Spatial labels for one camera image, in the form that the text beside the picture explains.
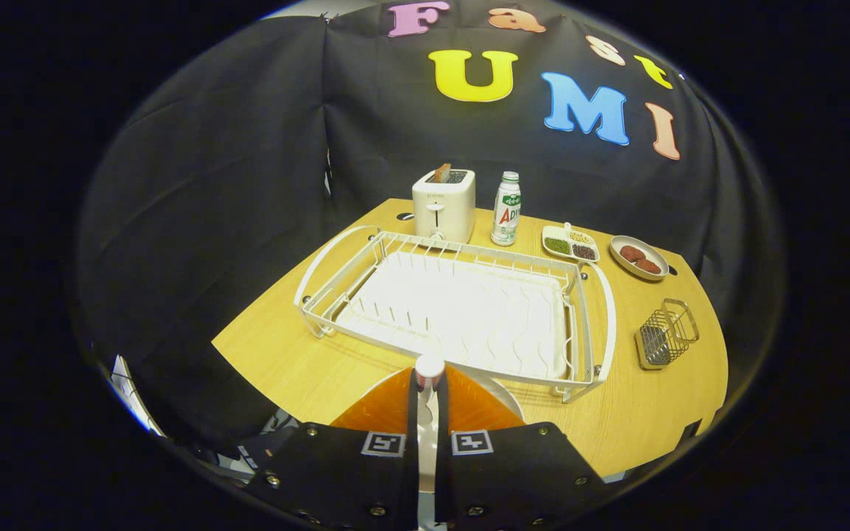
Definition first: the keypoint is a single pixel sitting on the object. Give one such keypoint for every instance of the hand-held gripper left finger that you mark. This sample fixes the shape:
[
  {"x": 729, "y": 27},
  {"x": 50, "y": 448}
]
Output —
[{"x": 412, "y": 457}]

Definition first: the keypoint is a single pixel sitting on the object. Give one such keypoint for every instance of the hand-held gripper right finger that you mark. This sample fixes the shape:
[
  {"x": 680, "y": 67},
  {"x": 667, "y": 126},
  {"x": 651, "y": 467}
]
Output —
[{"x": 443, "y": 457}]

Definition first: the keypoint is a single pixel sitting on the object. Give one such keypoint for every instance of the cream round plate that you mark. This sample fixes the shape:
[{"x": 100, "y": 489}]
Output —
[{"x": 500, "y": 392}]

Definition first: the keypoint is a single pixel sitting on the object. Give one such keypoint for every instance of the white divided grain dish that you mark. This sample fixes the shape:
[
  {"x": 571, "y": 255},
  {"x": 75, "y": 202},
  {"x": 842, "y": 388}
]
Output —
[{"x": 571, "y": 245}]

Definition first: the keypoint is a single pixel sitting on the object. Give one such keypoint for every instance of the beige plate with patties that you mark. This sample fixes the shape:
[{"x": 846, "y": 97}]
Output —
[{"x": 620, "y": 265}]

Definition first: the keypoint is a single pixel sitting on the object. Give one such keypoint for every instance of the white toaster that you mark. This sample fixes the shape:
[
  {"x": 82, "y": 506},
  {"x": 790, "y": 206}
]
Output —
[{"x": 443, "y": 206}]

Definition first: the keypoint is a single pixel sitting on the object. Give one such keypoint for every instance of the white green label bottle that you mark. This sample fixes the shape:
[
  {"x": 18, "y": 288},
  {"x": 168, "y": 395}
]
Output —
[{"x": 506, "y": 214}]

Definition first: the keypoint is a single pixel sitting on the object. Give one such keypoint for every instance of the red meat patty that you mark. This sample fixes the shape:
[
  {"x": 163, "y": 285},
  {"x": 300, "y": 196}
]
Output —
[
  {"x": 631, "y": 254},
  {"x": 648, "y": 266}
]

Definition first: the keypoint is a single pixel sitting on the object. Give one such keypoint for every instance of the brown toast slice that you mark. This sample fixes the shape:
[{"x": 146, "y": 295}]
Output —
[{"x": 442, "y": 173}]

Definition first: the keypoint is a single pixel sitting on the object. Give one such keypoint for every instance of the black backdrop cloth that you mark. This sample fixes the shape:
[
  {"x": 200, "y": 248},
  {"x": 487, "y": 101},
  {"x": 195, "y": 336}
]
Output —
[{"x": 233, "y": 184}]

